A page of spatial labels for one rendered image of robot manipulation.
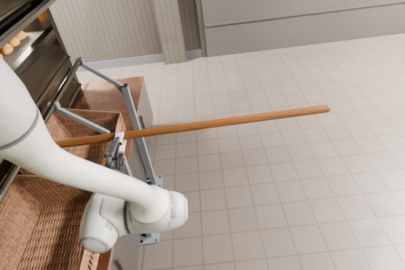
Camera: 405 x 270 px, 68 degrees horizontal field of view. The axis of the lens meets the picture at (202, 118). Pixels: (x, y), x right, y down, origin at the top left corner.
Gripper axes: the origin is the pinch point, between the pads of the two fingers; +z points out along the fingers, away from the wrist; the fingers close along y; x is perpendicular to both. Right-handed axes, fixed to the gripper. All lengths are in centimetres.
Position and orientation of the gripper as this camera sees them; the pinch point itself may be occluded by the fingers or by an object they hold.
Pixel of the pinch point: (120, 142)
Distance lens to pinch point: 115.1
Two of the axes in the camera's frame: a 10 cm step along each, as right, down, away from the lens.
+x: 9.9, -1.3, -0.1
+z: -0.7, -5.9, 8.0
